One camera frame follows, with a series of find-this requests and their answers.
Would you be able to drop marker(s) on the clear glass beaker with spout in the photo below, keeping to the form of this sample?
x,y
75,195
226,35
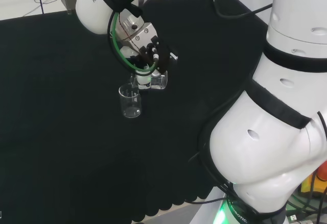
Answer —
x,y
159,82

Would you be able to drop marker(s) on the yellow stop button box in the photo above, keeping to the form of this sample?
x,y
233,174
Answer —
x,y
307,189

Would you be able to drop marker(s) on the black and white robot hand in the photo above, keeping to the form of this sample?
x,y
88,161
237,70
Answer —
x,y
163,55

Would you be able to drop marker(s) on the small clear glass beaker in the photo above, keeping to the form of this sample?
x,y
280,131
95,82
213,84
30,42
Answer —
x,y
131,111

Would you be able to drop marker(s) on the black bench cloth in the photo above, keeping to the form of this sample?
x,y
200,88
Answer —
x,y
64,106

